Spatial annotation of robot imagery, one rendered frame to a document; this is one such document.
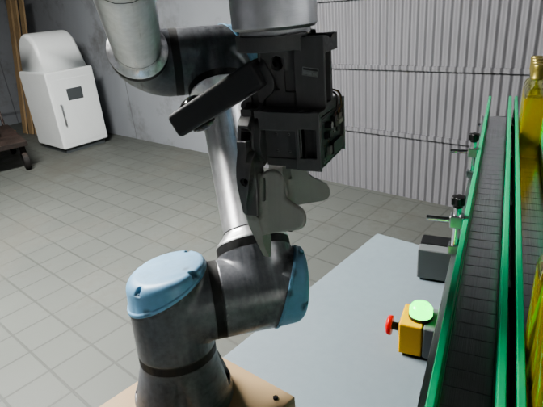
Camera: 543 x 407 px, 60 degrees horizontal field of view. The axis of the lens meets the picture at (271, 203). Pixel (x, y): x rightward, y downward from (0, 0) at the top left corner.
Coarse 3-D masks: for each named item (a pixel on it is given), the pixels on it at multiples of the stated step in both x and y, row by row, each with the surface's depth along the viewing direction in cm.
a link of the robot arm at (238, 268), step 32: (192, 32) 79; (224, 32) 80; (192, 64) 78; (224, 64) 78; (224, 128) 75; (224, 160) 74; (224, 192) 73; (224, 224) 73; (224, 256) 69; (256, 256) 67; (288, 256) 69; (224, 288) 65; (256, 288) 66; (288, 288) 66; (256, 320) 66; (288, 320) 68
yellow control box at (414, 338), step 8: (408, 304) 93; (408, 312) 91; (400, 320) 89; (408, 320) 89; (432, 320) 88; (400, 328) 89; (408, 328) 88; (416, 328) 87; (424, 328) 87; (432, 328) 86; (400, 336) 89; (408, 336) 88; (416, 336) 88; (424, 336) 87; (432, 336) 86; (400, 344) 90; (408, 344) 89; (416, 344) 88; (424, 344) 88; (408, 352) 90; (416, 352) 89; (424, 352) 88
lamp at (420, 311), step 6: (420, 300) 90; (414, 306) 88; (420, 306) 88; (426, 306) 88; (414, 312) 88; (420, 312) 87; (426, 312) 87; (432, 312) 88; (414, 318) 88; (420, 318) 87; (426, 318) 87; (432, 318) 88
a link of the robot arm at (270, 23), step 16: (240, 0) 37; (256, 0) 37; (272, 0) 36; (288, 0) 37; (304, 0) 37; (240, 16) 38; (256, 16) 37; (272, 16) 37; (288, 16) 37; (304, 16) 38; (240, 32) 40; (256, 32) 38; (272, 32) 38; (288, 32) 38
